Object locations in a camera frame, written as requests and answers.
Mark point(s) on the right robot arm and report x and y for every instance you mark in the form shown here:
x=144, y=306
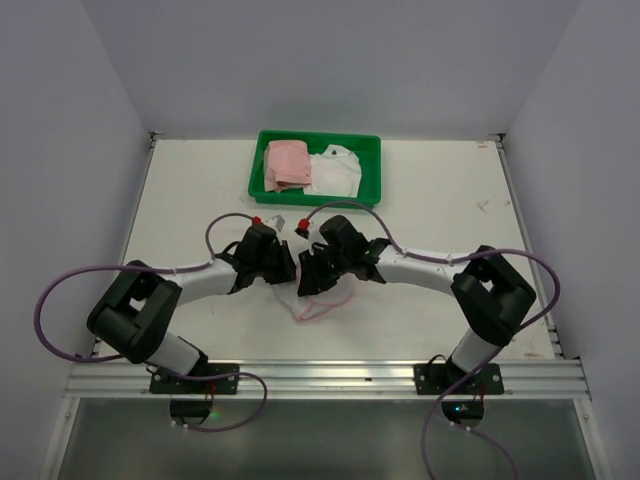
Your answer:
x=492, y=295

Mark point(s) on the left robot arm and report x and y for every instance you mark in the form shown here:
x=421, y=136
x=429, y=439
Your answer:
x=134, y=314

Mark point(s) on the white bra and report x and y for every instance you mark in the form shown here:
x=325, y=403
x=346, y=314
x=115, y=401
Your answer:
x=335, y=172

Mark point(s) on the pink bra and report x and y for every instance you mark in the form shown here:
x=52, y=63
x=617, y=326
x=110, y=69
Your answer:
x=286, y=165

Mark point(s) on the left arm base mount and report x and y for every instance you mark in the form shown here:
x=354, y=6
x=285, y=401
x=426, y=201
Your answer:
x=192, y=402

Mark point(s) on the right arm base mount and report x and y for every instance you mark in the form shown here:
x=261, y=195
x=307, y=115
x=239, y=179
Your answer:
x=438, y=374

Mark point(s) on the aluminium mounting rail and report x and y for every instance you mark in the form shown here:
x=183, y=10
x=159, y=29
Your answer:
x=532, y=379

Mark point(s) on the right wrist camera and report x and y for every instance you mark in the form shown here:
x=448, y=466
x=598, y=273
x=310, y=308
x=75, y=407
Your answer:
x=310, y=234

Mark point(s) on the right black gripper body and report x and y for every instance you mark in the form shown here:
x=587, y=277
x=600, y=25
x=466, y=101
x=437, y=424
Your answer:
x=317, y=268

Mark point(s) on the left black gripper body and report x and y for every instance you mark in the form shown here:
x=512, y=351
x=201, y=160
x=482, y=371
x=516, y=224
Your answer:
x=279, y=261

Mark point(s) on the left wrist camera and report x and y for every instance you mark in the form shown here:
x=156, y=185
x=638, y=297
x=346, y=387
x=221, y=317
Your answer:
x=276, y=223

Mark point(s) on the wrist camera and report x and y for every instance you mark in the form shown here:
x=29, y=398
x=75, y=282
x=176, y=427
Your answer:
x=310, y=234
x=276, y=223

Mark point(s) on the white mesh laundry bag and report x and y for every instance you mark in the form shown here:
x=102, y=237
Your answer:
x=310, y=308

